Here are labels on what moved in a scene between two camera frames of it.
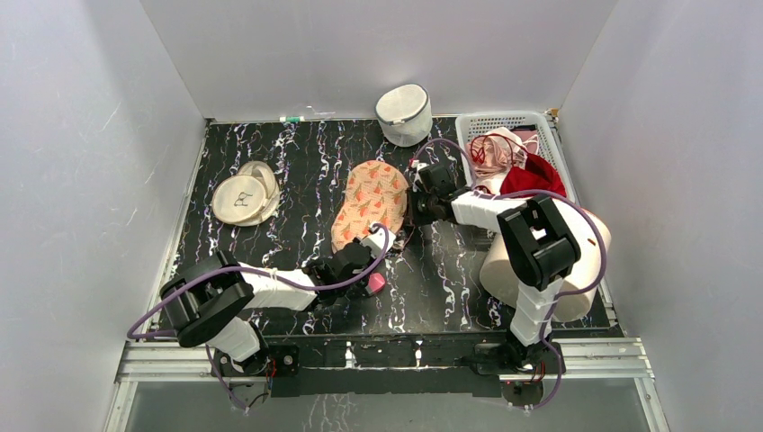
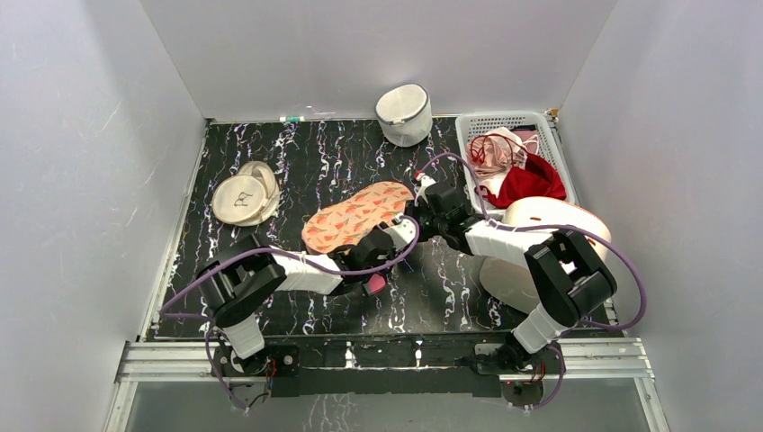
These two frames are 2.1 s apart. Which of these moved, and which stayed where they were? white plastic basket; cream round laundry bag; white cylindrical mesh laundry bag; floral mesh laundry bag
Moved: floral mesh laundry bag
Stayed: white plastic basket; cream round laundry bag; white cylindrical mesh laundry bag
